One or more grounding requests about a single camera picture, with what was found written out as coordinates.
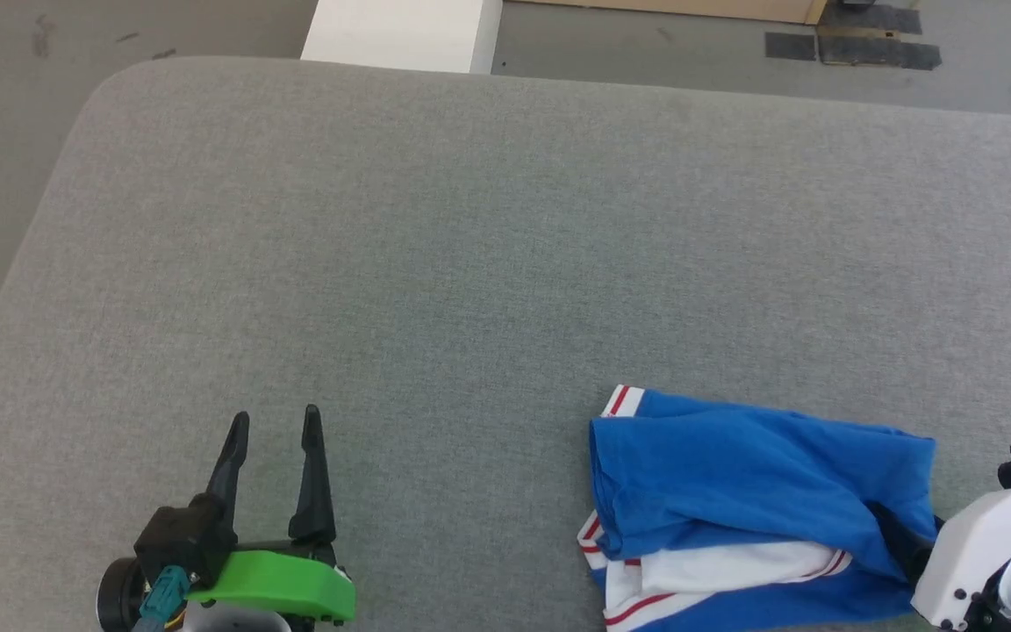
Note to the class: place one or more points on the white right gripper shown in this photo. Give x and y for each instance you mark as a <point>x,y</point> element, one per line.
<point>971,544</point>

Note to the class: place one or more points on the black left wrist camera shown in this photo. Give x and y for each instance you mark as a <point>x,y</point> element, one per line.
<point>181,535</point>

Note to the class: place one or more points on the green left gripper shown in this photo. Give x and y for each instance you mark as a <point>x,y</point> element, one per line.
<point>286,584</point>

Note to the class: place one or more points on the white rectangular box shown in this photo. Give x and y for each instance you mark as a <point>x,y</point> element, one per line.
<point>400,35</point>

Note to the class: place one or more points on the small black tape patch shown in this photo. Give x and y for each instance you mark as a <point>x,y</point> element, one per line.
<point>791,46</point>

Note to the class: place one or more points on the blue white sports jersey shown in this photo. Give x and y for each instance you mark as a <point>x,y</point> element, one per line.
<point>734,474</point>

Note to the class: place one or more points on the black taped floor plate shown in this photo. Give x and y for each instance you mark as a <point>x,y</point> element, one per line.
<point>874,53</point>

